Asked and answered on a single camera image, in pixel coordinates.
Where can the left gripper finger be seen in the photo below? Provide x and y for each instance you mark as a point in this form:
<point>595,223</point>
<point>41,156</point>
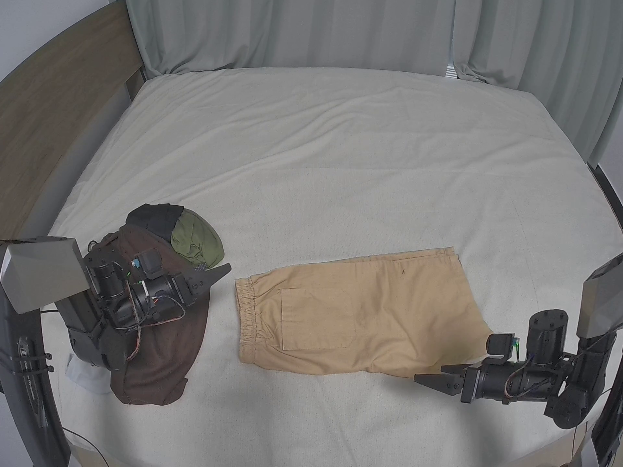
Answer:
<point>207,274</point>
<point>204,289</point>

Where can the white garment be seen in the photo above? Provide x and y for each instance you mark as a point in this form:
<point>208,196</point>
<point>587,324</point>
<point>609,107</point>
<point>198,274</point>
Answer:
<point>87,375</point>

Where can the bed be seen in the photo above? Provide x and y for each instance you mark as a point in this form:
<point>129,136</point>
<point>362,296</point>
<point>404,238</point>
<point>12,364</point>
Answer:
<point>340,139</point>

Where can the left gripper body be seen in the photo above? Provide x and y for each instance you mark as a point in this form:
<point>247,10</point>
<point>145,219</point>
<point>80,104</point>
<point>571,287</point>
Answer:
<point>168,292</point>

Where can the tan shorts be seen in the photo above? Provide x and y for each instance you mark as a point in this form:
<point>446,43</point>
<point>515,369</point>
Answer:
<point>365,319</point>

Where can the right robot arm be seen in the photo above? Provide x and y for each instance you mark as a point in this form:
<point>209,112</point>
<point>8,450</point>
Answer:
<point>603,304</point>

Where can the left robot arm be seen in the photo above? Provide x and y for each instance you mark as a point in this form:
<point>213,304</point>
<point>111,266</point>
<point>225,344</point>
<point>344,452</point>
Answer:
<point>39,270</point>

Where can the brown garment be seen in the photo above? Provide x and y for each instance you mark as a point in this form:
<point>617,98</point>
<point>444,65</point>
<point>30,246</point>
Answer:
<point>165,348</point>

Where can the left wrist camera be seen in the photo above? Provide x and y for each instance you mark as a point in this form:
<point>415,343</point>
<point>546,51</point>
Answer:
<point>148,263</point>

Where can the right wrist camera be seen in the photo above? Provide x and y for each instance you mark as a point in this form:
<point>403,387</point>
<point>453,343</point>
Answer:
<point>499,344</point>

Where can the green garment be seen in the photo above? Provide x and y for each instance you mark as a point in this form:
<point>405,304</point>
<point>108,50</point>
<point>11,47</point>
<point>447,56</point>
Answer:
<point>197,239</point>

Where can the grey-green curtain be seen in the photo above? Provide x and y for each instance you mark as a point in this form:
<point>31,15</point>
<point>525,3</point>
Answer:
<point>292,17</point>
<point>545,27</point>

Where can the black garment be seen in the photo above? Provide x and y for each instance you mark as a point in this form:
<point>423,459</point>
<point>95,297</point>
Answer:
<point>151,219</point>

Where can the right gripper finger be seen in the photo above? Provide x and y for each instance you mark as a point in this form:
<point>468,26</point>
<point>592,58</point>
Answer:
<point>455,369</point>
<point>445,382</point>

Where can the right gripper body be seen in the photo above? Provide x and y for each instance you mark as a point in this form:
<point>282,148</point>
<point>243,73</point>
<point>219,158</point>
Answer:
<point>496,382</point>

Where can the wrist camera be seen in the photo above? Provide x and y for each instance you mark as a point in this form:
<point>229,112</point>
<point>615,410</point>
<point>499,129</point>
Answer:
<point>499,344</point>
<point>148,263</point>

